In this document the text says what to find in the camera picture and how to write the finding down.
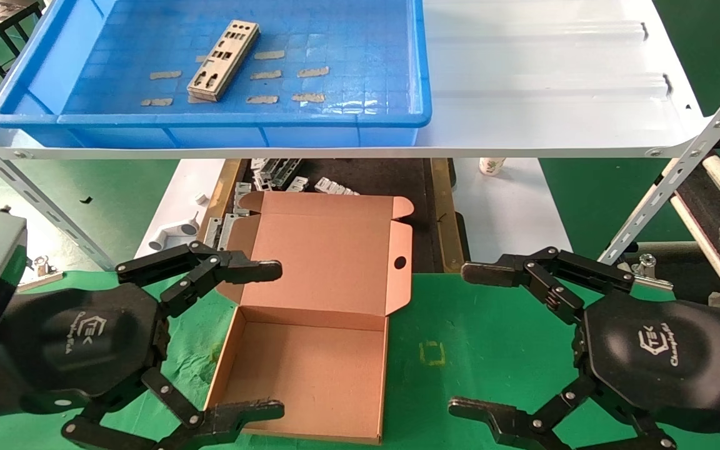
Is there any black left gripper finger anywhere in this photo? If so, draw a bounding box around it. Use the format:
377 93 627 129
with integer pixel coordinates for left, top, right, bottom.
62 367 286 450
115 241 283 317

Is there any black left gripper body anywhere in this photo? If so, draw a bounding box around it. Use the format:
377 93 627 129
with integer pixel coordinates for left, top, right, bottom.
2 282 171 414

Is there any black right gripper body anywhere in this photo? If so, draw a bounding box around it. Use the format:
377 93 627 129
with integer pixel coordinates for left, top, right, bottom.
576 292 720 432

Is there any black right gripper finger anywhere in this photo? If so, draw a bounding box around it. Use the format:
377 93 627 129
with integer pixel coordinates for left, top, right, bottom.
461 246 635 324
448 375 677 450

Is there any silver metal IO shield plate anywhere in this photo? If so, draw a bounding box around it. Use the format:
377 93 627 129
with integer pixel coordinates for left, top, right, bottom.
187 20 260 101

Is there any brown cardboard box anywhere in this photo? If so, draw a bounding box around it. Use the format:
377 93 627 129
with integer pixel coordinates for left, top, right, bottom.
201 191 414 446

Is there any wooden framed black tray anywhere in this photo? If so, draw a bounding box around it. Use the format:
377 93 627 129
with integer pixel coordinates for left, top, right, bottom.
185 158 473 274

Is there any blue plastic tray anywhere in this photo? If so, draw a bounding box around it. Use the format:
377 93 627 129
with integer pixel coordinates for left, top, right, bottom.
0 0 433 149

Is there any white plastic pipe fitting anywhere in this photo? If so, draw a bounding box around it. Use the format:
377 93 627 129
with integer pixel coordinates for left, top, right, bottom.
147 211 200 252

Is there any silver binder clip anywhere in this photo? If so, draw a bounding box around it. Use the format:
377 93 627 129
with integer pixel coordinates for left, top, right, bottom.
18 255 64 293
622 253 674 291

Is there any green cloth mat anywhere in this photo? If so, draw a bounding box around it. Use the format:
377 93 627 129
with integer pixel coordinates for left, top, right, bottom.
0 270 720 450

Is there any beige round rod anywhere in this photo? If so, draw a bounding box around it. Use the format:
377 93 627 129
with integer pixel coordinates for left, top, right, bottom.
669 195 720 277

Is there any grey perforated shelf upright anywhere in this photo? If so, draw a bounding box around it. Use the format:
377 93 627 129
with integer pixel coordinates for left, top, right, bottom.
597 59 720 266
0 122 117 271

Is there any white metal shelf panel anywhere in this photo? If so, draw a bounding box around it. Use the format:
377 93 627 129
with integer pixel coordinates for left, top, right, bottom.
0 0 711 159

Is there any grey long metal bracket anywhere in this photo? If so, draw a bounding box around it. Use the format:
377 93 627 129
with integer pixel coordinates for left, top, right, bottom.
202 212 240 249

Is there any grey notched metal bracket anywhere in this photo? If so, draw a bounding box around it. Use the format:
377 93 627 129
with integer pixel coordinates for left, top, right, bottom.
233 181 254 216

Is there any grey metal bracket pile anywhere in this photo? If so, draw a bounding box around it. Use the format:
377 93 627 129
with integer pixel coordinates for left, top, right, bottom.
249 158 303 190

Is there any grey ribbed metal bracket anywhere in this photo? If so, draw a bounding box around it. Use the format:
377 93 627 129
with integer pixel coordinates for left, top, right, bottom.
314 177 361 196

